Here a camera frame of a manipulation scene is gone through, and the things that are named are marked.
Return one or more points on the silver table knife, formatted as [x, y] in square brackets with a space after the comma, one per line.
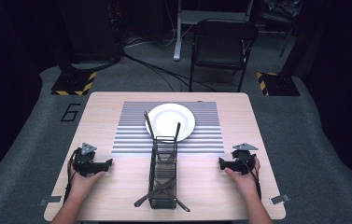
[148, 123]

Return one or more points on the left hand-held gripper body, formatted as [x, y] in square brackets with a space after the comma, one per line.
[85, 163]

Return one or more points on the grey tape strip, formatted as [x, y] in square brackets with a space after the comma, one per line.
[280, 199]
[50, 200]

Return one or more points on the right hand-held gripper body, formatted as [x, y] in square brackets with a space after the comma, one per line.
[242, 163]

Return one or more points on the white plate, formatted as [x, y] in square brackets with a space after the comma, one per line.
[167, 118]

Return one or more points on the person's right hand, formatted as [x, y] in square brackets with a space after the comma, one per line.
[248, 185]

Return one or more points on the grey striped placemat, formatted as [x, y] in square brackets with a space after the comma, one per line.
[127, 137]

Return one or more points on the silver fork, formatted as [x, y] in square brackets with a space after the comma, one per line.
[177, 130]

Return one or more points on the silver cutlery piece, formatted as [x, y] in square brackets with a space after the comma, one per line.
[183, 207]
[147, 199]

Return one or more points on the black cabinet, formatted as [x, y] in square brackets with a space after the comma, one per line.
[92, 28]

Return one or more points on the black base plate striped tape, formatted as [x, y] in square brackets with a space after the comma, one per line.
[281, 85]
[71, 84]

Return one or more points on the white desk frame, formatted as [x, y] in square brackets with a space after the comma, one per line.
[177, 37]

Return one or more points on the person's left hand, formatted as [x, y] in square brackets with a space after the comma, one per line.
[83, 186]

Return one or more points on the black folding chair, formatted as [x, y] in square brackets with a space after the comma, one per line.
[223, 46]

